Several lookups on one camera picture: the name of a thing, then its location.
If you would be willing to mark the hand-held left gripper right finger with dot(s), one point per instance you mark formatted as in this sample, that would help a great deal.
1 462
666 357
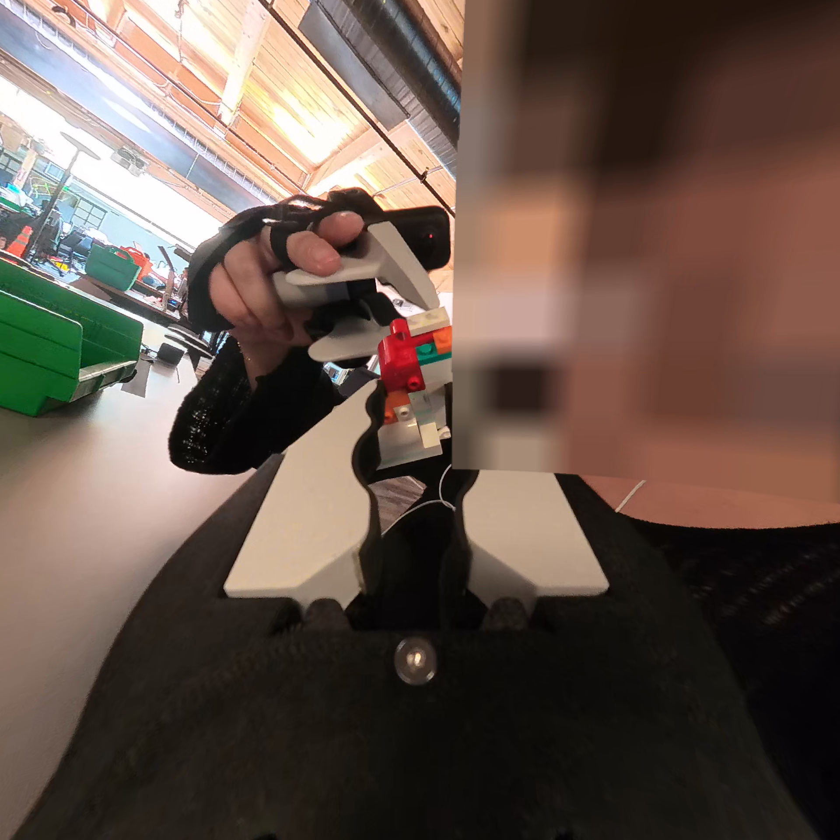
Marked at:
531 544

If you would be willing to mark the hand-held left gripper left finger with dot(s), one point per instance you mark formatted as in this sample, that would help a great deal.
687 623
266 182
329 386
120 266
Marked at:
308 512

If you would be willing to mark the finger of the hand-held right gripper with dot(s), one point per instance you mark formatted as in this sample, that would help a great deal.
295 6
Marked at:
348 346
400 262

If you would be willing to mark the red and white lego model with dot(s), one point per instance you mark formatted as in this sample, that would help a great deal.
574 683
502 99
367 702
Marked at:
397 361

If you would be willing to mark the person's right hand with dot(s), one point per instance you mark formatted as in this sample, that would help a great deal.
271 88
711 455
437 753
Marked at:
243 289

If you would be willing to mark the black ceiling panel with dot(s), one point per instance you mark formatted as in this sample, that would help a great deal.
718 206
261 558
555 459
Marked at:
348 59

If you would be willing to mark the dark work table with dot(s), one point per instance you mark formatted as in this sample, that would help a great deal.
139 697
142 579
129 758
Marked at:
131 298

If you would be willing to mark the person's black sweater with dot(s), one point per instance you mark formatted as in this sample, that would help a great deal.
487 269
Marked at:
754 577

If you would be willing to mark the small green plastic bin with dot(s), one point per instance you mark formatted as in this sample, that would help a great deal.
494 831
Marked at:
111 269

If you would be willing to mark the large green plastic bin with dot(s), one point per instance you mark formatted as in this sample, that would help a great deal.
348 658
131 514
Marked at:
46 348

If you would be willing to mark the orange traffic cone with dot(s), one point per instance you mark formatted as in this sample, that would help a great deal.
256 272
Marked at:
22 244

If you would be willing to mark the black ventilation duct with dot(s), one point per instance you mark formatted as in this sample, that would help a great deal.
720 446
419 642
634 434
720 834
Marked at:
426 72

